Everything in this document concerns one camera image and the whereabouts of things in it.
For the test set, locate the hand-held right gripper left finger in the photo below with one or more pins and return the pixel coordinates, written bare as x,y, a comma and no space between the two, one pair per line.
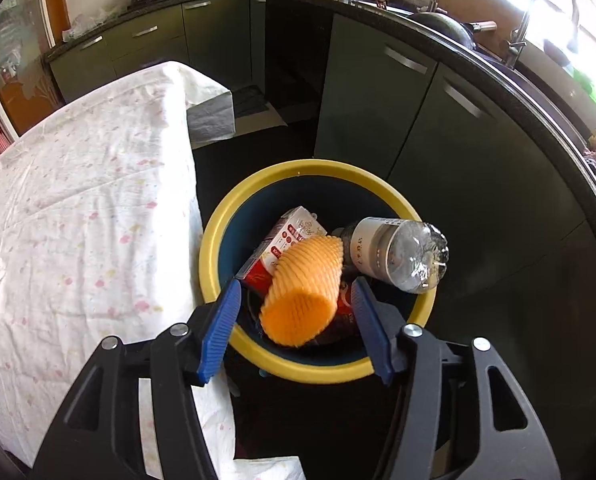
223,330

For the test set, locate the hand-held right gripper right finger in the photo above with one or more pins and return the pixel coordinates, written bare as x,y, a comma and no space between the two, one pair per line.
372,330

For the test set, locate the red and white can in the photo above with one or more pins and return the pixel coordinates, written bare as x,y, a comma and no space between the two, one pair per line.
345,305

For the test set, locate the orange foam fruit net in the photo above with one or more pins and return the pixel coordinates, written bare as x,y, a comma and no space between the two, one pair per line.
303,290

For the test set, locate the clear plastic bottle white label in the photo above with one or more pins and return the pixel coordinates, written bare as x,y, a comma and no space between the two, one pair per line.
387,250

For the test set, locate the red and white milk carton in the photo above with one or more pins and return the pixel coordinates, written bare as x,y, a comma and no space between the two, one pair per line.
288,232

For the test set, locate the yellow-rimmed blue waste bin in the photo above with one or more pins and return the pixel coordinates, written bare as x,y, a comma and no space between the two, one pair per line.
298,192

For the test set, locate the white floral tablecloth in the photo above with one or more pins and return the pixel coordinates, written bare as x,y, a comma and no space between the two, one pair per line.
78,210

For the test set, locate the green kitchen cabinets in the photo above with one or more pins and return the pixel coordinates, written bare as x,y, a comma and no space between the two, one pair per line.
357,100

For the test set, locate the steel kitchen faucet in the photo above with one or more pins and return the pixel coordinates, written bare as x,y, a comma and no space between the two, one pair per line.
515,50

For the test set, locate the green plastic basin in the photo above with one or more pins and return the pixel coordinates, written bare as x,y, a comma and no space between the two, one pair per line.
595,87

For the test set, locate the crumpled clear plastic bag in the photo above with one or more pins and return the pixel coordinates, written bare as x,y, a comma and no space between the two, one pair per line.
83,27

